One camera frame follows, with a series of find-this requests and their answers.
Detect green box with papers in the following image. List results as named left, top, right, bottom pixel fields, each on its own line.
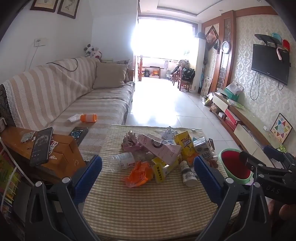
left=224, top=81, right=244, bottom=101

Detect person's right hand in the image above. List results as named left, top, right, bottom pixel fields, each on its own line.
left=279, top=205, right=296, bottom=221

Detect colourful books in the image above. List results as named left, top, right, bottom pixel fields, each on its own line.
left=0, top=148, right=30, bottom=232

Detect silver foil piece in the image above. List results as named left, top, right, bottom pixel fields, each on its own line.
left=21, top=131, right=37, bottom=142

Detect pink carton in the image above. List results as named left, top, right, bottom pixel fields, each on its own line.
left=137, top=133, right=182, bottom=166

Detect green plastic bag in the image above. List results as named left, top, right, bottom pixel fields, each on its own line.
left=228, top=98, right=244, bottom=109

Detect black and white plush cow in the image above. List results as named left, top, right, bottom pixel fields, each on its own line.
left=84, top=44, right=99, bottom=57

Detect framed picture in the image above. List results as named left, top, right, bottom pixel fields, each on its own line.
left=30, top=0, right=58, bottom=13
left=57, top=0, right=80, bottom=19

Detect pink headband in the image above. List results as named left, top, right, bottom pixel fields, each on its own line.
left=276, top=47, right=287, bottom=61

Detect black printed box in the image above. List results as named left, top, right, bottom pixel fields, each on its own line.
left=69, top=127, right=89, bottom=146

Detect black wall shelf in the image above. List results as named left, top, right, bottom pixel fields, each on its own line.
left=254, top=34, right=284, bottom=46

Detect black television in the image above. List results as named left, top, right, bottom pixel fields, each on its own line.
left=251, top=44, right=290, bottom=86

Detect star checkers board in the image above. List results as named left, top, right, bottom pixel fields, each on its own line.
left=270, top=113, right=293, bottom=144

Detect black backpack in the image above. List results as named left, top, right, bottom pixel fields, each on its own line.
left=181, top=67, right=196, bottom=81

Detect black television cable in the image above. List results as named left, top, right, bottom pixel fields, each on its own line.
left=251, top=71, right=262, bottom=100

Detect white cable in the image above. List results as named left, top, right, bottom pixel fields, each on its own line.
left=28, top=44, right=39, bottom=70

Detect white leaning board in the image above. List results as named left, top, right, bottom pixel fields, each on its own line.
left=200, top=77, right=213, bottom=96

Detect black smartphone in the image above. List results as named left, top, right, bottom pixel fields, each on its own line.
left=30, top=127, right=53, bottom=166

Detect white standing air conditioner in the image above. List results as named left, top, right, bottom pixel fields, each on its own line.
left=194, top=37, right=206, bottom=94

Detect white lace doily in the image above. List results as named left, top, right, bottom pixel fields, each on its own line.
left=47, top=139, right=59, bottom=160

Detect wooden side table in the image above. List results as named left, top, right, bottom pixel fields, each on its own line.
left=0, top=126, right=87, bottom=186

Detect pink crumpled wrapper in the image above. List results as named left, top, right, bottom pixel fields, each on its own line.
left=121, top=130, right=144, bottom=152

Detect beige pillow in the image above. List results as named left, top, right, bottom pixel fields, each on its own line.
left=92, top=62, right=129, bottom=89

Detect white milk carton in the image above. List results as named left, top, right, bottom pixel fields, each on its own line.
left=193, top=137, right=214, bottom=161

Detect wooden chairs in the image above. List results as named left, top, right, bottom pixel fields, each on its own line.
left=172, top=60, right=192, bottom=92

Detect diamond wall frame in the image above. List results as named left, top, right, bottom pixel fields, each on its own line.
left=205, top=25, right=219, bottom=50

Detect wooden stair railing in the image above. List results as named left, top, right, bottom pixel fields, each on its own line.
left=138, top=56, right=145, bottom=81

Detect pink plush toy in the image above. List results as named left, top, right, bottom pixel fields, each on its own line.
left=90, top=50, right=103, bottom=62

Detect orange bottle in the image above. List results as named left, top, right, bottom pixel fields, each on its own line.
left=80, top=113, right=98, bottom=122

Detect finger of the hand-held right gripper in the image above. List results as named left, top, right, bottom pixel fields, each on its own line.
left=239, top=151, right=292, bottom=173
left=264, top=145, right=296, bottom=165

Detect small white bottle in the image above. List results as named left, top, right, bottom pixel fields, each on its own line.
left=180, top=160, right=199, bottom=188

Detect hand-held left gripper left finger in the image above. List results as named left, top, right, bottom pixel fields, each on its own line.
left=24, top=155, right=103, bottom=241

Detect small yellow box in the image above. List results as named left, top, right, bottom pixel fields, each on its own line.
left=151, top=156, right=183, bottom=183

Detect sofa with striped cover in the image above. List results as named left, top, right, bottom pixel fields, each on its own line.
left=0, top=57, right=136, bottom=161

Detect patterned pillow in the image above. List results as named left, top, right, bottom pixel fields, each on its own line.
left=116, top=60, right=132, bottom=82

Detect orange plastic wrapper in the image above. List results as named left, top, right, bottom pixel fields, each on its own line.
left=124, top=161, right=154, bottom=188

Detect yellow drink carton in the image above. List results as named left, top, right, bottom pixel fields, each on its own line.
left=173, top=130, right=197, bottom=166

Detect crumpled paper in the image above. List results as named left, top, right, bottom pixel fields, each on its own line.
left=161, top=127, right=177, bottom=141

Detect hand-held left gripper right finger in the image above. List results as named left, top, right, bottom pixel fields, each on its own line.
left=193, top=156, right=272, bottom=241

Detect green and red bin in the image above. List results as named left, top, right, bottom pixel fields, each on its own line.
left=218, top=148, right=253, bottom=186

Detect clear plastic bottle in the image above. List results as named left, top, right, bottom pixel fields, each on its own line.
left=107, top=152, right=136, bottom=173

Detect striped table cloth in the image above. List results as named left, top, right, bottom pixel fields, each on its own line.
left=82, top=125, right=241, bottom=234

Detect wooden television cabinet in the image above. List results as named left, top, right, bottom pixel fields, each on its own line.
left=209, top=91, right=296, bottom=163

